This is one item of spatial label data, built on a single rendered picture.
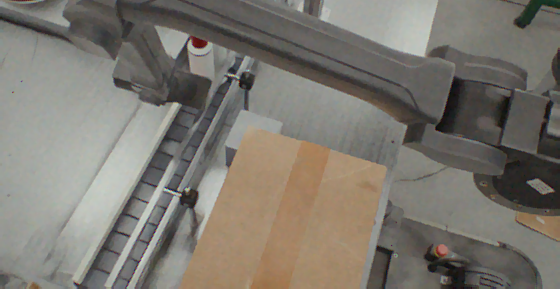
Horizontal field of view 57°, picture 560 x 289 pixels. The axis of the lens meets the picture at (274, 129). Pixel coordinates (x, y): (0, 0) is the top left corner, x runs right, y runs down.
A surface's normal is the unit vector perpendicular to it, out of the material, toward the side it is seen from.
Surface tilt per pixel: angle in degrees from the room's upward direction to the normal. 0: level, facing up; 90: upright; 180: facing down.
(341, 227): 0
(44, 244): 0
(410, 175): 0
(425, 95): 30
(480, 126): 25
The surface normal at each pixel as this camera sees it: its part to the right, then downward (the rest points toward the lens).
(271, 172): 0.05, -0.55
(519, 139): -0.08, -0.17
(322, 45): 0.22, -0.07
